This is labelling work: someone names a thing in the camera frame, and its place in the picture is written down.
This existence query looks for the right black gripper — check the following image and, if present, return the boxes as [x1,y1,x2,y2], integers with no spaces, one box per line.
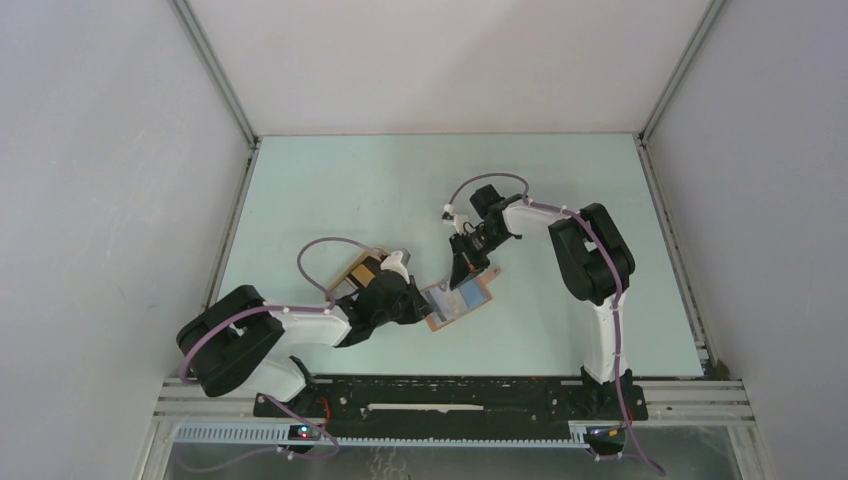
[448,226,508,291]

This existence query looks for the white VIP credit card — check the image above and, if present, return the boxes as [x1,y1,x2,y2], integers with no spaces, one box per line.
[425,282,467,321]

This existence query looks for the yellow oval tray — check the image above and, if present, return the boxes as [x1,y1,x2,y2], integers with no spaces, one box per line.
[324,248,392,303]

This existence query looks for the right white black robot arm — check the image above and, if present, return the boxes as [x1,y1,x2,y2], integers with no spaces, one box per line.
[442,185,635,418]

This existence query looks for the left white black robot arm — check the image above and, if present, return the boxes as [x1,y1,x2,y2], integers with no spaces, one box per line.
[176,270,432,417]

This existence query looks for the credit card stack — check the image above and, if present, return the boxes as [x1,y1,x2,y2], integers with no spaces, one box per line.
[329,254,386,299]

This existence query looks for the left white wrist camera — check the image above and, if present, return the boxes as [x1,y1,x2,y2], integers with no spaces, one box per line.
[380,249,410,283]

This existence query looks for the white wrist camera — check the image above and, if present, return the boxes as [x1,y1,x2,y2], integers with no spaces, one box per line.
[441,204,470,234]
[380,249,410,283]

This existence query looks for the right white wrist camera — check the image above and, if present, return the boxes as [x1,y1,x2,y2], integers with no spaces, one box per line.
[441,204,470,234]

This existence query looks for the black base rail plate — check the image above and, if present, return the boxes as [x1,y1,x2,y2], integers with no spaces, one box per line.
[290,375,649,441]

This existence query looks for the aluminium frame rail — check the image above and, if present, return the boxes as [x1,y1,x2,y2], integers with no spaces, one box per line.
[153,376,754,448]

